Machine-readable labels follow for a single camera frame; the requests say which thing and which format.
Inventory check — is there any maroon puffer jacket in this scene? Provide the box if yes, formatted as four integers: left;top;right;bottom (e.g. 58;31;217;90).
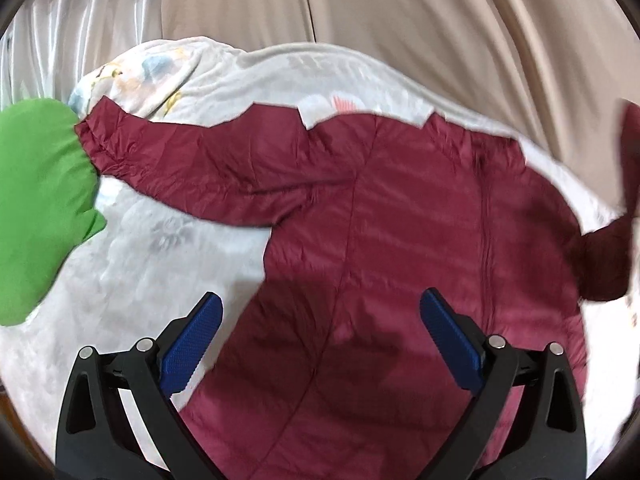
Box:
76;99;639;479

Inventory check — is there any white floral bed blanket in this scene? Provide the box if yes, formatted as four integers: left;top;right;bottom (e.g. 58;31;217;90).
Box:
0;34;624;480

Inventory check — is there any green pillow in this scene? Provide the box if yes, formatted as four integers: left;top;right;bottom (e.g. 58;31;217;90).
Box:
1;99;106;326

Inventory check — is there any beige curtain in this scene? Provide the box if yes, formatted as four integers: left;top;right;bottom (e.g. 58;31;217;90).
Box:
162;0;639;206

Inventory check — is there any white satin curtain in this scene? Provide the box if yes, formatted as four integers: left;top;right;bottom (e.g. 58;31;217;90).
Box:
1;0;162;108

